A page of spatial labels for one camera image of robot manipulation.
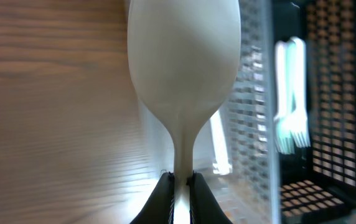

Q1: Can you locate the white plastic spoon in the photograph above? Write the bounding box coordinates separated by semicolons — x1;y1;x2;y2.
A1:
128;0;241;223
210;110;232;175

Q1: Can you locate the dark green plastic basket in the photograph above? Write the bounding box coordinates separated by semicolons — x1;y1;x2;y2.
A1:
272;0;356;223

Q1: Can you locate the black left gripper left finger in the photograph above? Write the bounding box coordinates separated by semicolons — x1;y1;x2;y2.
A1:
130;172;175;224

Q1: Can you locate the white plastic fork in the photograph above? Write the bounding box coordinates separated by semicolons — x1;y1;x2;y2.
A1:
289;37;311;148
278;42;294;155
274;41;291;152

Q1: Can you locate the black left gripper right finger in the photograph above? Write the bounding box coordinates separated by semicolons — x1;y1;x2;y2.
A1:
187;172;232;224

